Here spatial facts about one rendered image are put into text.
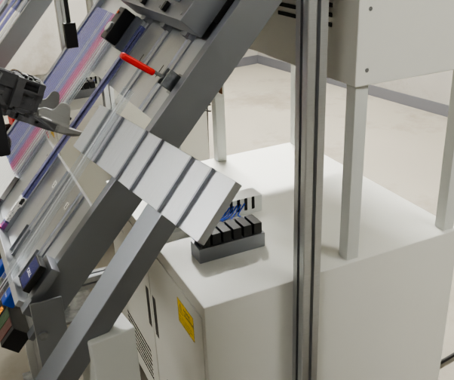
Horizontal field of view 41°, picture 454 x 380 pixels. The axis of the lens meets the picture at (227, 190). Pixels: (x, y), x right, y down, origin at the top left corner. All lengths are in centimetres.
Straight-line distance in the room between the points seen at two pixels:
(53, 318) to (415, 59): 81
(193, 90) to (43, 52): 392
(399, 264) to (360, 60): 49
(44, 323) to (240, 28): 57
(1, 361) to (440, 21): 166
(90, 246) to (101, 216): 6
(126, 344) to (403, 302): 84
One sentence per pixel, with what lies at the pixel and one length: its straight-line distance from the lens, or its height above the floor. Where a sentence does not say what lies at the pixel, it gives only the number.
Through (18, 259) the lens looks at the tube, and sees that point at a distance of 84.
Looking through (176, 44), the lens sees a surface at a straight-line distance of 112.
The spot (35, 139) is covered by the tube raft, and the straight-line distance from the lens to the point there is 144.
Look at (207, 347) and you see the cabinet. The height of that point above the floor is 53.
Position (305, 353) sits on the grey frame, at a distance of 132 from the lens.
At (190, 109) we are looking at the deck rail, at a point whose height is 101.
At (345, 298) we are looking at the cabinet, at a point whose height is 53.
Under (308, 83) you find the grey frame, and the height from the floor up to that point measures 104.
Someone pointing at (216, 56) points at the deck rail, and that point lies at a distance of 100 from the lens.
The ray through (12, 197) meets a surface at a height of 75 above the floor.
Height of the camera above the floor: 130
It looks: 25 degrees down
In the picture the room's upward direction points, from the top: 2 degrees counter-clockwise
